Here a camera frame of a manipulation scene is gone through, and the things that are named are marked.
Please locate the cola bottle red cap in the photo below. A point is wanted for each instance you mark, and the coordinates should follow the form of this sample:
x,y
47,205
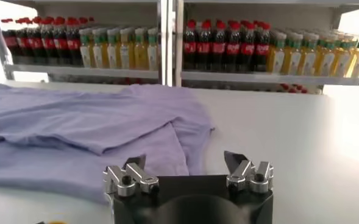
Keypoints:
x,y
23,42
190,47
204,47
218,48
74,44
247,48
48,44
262,49
11,42
60,44
36,44
233,48

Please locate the purple printed t-shirt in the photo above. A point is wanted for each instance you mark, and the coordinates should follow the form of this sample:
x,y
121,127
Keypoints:
x,y
75,121

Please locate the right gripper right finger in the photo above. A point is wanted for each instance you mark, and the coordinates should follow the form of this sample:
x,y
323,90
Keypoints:
x,y
249,176

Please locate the steel shelf rack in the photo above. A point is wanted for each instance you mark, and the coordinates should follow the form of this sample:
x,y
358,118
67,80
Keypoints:
x,y
75,71
258,77

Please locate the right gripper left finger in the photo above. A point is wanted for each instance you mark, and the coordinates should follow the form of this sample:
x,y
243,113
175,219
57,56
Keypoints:
x,y
130,178

